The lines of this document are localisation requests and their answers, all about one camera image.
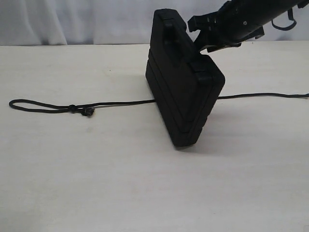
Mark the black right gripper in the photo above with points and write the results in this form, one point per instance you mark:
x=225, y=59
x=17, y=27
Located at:
x=211, y=38

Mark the black plastic carry case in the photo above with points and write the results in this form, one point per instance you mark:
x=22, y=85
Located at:
x=184, y=83

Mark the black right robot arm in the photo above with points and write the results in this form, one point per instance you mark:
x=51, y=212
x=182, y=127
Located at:
x=239, y=20

